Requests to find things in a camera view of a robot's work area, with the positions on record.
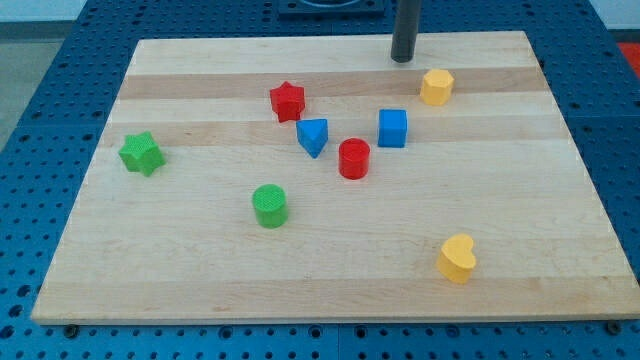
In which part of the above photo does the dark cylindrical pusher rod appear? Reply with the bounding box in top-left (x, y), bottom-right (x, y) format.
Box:
top-left (390, 0), bottom-right (422, 63)

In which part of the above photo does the blue cube block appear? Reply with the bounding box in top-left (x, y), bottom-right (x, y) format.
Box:
top-left (377, 109), bottom-right (408, 148)

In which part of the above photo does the blue triangle block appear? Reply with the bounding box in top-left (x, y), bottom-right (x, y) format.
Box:
top-left (296, 119), bottom-right (328, 158)

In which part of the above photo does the wooden board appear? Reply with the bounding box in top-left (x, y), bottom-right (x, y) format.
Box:
top-left (31, 31), bottom-right (639, 325)

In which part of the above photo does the red star block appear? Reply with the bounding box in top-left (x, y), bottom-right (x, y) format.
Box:
top-left (269, 81), bottom-right (306, 123)

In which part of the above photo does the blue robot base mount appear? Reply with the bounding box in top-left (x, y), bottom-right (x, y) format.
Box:
top-left (274, 0), bottom-right (386, 18)

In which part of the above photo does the green star block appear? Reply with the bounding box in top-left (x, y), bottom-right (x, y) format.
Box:
top-left (118, 131), bottom-right (166, 177)

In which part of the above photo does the yellow hexagon block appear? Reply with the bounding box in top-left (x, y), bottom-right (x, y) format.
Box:
top-left (420, 69), bottom-right (455, 106)

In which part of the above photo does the yellow heart block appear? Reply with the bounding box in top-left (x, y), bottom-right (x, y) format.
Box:
top-left (436, 233), bottom-right (477, 284)

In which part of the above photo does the green cylinder block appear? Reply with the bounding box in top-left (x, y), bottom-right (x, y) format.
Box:
top-left (252, 184), bottom-right (288, 228)

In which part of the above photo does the red cylinder block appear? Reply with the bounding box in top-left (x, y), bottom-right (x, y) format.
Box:
top-left (338, 138), bottom-right (370, 180)

